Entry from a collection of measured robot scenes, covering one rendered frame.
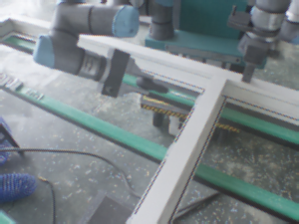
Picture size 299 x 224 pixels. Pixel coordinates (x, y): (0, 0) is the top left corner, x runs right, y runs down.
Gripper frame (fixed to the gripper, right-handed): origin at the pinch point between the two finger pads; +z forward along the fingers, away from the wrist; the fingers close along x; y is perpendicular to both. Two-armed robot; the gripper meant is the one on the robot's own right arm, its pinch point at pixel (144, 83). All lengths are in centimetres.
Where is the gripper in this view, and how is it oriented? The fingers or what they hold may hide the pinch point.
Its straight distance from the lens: 70.5
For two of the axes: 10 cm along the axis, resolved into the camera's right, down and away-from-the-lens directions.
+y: 4.9, 2.7, -8.3
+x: 3.2, -9.4, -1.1
